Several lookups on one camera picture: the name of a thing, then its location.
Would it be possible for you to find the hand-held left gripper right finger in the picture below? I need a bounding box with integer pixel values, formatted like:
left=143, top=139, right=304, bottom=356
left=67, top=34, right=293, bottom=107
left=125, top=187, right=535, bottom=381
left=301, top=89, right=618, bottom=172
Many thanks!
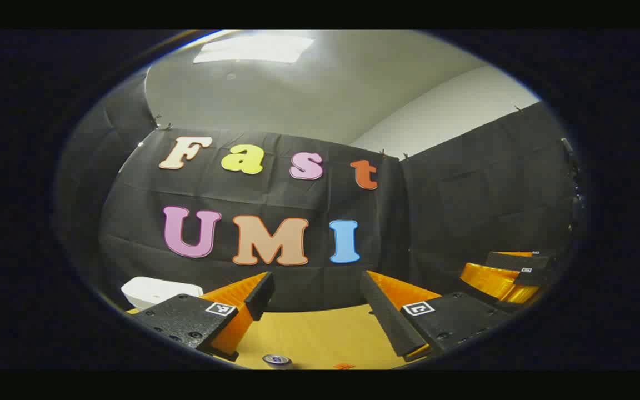
left=359, top=270, right=513, bottom=363

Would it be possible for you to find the black backdrop cloth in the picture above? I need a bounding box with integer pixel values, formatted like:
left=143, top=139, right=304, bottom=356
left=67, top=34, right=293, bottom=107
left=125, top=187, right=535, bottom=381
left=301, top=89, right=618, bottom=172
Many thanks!
left=56, top=69, right=582, bottom=313

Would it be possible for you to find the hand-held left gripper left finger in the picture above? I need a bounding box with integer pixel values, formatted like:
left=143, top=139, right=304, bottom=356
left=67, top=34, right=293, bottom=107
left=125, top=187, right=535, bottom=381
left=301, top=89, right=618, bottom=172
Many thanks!
left=130, top=271, right=276, bottom=362

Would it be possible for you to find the white desktop garbage bin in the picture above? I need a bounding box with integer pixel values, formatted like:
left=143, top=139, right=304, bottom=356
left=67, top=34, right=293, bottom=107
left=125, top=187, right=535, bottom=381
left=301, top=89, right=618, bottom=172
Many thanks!
left=121, top=276, right=204, bottom=312

